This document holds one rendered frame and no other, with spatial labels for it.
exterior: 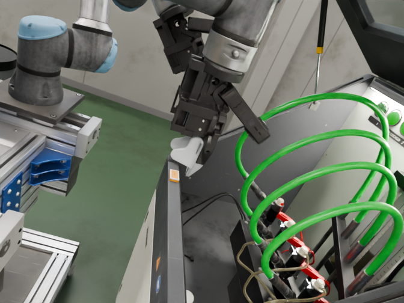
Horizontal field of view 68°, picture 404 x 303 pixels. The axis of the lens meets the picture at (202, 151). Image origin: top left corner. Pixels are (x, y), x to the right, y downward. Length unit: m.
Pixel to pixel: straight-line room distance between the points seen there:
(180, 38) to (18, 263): 1.27
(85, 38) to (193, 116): 0.59
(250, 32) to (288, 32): 2.83
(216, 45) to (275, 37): 2.81
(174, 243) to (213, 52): 0.50
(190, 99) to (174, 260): 0.41
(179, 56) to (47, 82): 0.49
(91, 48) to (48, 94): 0.19
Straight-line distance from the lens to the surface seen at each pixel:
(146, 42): 3.45
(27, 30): 0.97
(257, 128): 0.50
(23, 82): 1.01
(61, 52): 0.98
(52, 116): 0.97
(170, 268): 0.73
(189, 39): 0.63
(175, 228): 0.82
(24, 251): 1.66
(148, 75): 3.52
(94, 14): 1.01
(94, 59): 1.00
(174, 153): 0.51
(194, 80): 0.48
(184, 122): 0.47
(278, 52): 3.27
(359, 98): 0.73
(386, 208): 0.57
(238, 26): 0.43
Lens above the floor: 1.51
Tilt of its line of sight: 28 degrees down
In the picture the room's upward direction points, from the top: 23 degrees clockwise
